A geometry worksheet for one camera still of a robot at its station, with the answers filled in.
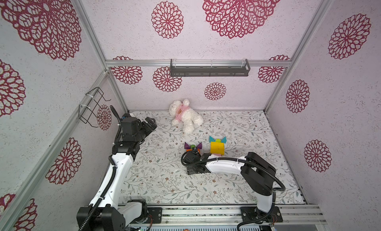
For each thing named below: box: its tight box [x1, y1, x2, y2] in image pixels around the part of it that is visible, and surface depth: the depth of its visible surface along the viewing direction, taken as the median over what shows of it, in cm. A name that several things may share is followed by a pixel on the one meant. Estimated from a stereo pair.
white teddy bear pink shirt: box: [168, 98, 204, 135], surface depth 111 cm
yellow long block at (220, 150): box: [210, 147, 225, 156], surface depth 99 cm
